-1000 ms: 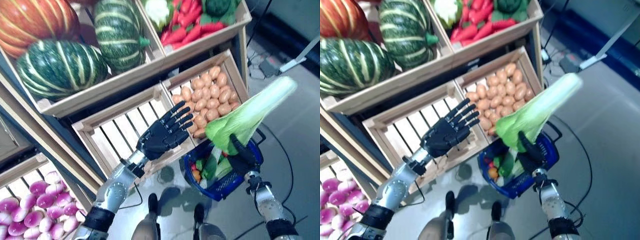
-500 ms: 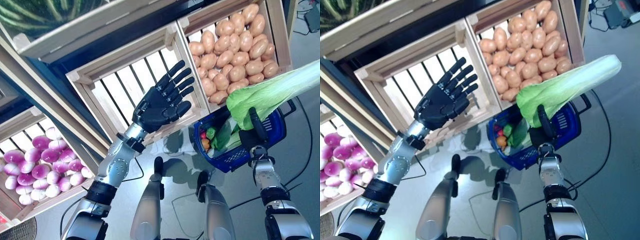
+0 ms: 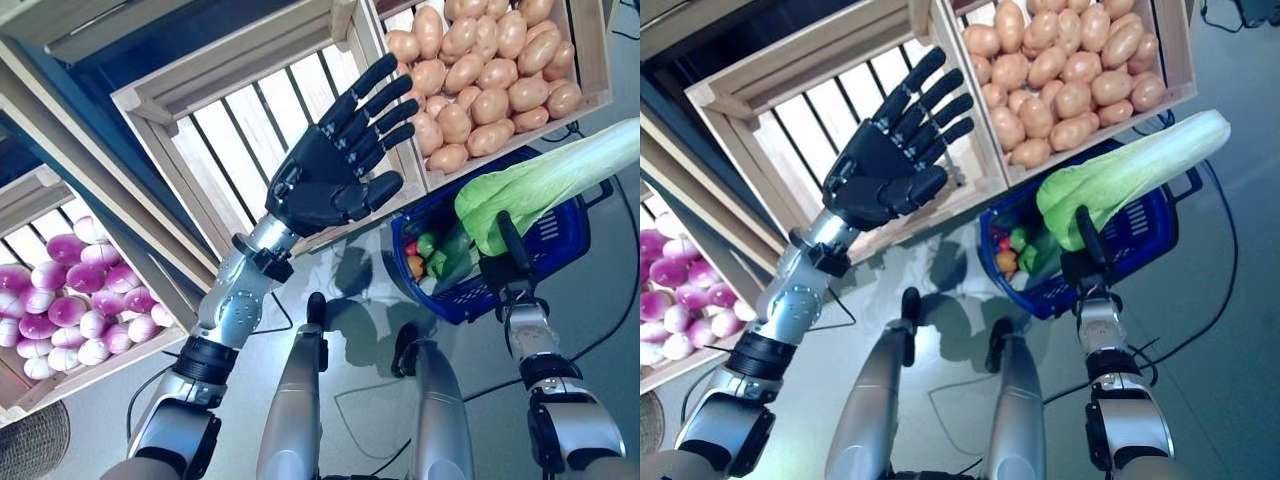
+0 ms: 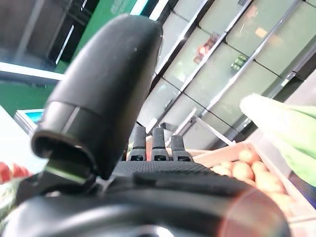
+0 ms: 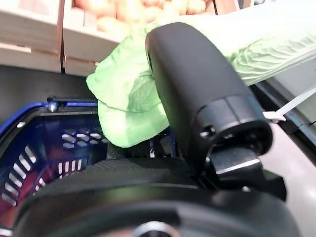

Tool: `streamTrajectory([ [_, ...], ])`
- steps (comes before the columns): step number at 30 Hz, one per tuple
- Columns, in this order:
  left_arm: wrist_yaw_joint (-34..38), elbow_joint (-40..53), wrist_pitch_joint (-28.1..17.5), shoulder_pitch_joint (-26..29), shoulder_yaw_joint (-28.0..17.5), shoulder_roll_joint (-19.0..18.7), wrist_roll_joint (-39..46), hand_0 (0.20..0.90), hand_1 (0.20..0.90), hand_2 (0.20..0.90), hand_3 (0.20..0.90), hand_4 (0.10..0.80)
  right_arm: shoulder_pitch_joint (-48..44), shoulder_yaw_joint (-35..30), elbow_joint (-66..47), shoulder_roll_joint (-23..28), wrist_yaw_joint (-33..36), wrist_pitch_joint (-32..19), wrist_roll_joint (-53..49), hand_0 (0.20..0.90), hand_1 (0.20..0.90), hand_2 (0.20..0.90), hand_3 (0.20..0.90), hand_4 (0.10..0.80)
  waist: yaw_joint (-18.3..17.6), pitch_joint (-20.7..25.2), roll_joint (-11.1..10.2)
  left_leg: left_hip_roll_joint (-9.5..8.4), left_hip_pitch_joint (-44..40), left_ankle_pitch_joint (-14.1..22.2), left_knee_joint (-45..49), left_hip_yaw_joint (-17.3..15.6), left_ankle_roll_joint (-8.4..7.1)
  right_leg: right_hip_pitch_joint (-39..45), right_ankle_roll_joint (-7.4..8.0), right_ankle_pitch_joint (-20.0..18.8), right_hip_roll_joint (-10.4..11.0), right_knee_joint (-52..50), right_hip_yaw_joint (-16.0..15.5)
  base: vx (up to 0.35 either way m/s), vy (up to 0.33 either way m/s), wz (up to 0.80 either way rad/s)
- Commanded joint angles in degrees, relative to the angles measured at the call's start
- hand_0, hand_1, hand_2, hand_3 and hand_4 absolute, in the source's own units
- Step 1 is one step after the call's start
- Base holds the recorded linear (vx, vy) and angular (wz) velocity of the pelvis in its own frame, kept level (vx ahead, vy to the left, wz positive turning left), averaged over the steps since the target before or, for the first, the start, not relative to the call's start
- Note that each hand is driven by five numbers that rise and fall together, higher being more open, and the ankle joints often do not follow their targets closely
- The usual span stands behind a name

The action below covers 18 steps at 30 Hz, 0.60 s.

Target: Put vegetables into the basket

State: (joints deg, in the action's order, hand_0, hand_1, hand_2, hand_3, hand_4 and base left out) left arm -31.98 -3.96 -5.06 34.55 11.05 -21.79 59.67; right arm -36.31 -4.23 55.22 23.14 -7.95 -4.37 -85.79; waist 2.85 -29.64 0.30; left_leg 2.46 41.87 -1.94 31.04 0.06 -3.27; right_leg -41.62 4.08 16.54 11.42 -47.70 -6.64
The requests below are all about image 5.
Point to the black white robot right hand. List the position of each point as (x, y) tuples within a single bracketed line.
[(197, 86)]

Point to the green white napa cabbage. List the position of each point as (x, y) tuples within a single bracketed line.
[(123, 98)]

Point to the blue plastic shopping basket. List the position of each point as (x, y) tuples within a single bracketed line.
[(37, 118)]

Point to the white zip tie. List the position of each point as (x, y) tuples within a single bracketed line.
[(288, 106)]

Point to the tan potato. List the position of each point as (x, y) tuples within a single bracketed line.
[(107, 24), (130, 10)]

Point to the wooden crate of potatoes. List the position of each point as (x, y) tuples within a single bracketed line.
[(81, 42)]

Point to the wooden crate with slatted bottom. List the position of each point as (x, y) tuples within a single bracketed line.
[(24, 29)]

